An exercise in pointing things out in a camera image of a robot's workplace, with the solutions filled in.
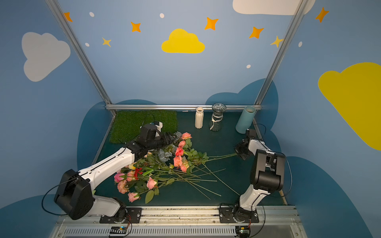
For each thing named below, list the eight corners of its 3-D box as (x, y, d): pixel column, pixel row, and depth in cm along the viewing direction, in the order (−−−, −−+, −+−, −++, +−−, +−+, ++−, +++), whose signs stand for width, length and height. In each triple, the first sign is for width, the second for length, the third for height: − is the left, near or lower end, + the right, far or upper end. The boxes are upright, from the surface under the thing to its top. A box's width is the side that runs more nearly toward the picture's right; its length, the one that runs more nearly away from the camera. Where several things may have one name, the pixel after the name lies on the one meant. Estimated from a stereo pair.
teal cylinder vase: (237, 134, 111) (245, 114, 95) (235, 125, 116) (242, 106, 100) (247, 134, 111) (257, 114, 95) (245, 125, 116) (254, 106, 100)
